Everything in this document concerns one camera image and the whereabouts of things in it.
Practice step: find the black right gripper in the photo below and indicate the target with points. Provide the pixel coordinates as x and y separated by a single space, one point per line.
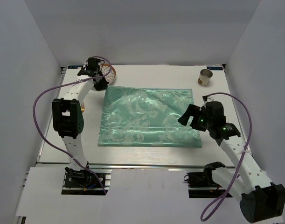
194 111

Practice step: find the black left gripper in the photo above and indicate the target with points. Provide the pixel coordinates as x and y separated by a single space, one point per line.
103 86

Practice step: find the patterned orange rim plate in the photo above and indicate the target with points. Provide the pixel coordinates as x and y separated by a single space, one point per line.
111 73

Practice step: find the gold fork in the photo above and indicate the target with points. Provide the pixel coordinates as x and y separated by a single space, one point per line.
82 106

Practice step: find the green satin cloth napkin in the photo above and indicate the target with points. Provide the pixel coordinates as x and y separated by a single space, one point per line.
141 117

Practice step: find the metal cup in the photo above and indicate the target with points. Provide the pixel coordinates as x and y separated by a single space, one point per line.
204 77

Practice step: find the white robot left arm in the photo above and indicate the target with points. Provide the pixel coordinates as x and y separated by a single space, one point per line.
68 119

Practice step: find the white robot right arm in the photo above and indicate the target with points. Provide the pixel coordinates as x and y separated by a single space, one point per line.
258 197

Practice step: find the blue label sticker left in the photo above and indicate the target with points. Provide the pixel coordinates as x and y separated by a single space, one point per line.
74 67

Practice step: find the blue label sticker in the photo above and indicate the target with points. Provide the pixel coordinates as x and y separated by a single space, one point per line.
74 67
214 67

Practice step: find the blue label sticker right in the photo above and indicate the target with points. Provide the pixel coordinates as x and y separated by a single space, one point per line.
214 67

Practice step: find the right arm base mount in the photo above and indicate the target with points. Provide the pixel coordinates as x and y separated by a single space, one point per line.
201 184

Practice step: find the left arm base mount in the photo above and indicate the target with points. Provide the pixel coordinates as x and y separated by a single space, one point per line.
82 182

